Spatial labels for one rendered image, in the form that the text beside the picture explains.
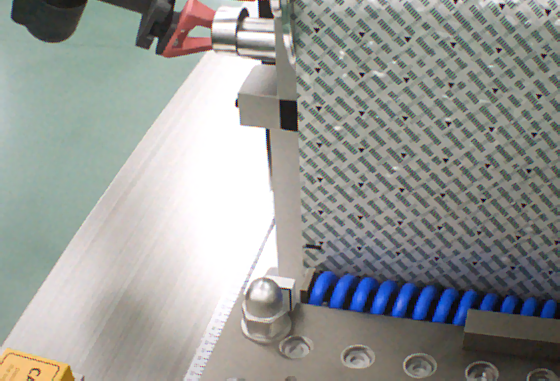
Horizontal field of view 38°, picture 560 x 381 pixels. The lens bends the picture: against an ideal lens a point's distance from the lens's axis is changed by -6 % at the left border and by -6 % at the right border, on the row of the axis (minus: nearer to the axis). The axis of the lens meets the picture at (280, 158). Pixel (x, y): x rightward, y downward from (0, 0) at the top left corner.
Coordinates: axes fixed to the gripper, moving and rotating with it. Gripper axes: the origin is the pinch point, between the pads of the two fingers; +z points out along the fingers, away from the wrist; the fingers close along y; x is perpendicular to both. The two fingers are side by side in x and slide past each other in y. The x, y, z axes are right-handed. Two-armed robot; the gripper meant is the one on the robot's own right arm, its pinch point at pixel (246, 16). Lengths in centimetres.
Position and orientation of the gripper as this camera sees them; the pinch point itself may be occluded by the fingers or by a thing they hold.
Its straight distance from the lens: 80.1
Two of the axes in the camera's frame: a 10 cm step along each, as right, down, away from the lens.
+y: -0.7, 8.3, -5.5
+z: 9.1, 2.8, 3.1
